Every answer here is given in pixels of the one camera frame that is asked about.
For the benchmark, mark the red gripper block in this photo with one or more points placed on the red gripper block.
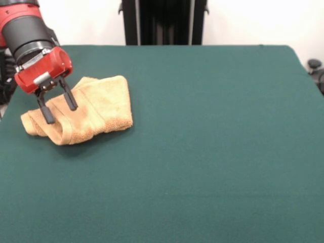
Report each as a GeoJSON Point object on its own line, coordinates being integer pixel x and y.
{"type": "Point", "coordinates": [48, 69]}

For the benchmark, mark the dark green tablecloth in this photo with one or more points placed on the dark green tablecloth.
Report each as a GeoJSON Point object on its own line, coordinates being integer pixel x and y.
{"type": "Point", "coordinates": [202, 152]}

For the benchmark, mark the grey office chair base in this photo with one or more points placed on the grey office chair base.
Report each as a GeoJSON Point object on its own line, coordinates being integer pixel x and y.
{"type": "Point", "coordinates": [315, 64]}

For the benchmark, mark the tan terry towel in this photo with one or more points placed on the tan terry towel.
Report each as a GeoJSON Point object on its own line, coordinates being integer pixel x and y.
{"type": "Point", "coordinates": [101, 106]}

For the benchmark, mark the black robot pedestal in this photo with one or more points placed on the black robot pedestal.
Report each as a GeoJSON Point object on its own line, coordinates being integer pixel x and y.
{"type": "Point", "coordinates": [164, 22]}

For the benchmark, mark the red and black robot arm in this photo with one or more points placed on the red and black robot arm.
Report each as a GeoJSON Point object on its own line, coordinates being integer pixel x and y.
{"type": "Point", "coordinates": [25, 33]}

